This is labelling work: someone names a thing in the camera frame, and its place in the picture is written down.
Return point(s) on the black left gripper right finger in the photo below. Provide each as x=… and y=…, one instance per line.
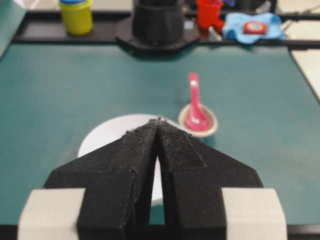
x=209, y=195

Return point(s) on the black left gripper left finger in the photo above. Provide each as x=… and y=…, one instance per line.
x=94, y=196

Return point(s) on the pink plastic spoon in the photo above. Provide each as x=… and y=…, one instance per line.
x=196, y=119

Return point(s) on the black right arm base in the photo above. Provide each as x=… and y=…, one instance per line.
x=157, y=25

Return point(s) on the white round bowl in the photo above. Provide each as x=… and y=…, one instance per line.
x=113, y=129

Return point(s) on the speckled ceramic spoon rest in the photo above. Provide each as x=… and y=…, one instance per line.
x=198, y=134

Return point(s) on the yellow green play-dough jar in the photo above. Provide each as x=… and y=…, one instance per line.
x=76, y=16

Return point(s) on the blue cloth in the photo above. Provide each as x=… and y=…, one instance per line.
x=233, y=27

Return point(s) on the red plastic cup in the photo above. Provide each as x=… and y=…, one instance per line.
x=208, y=14

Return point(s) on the black table frame rail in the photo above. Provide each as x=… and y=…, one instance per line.
x=108, y=27

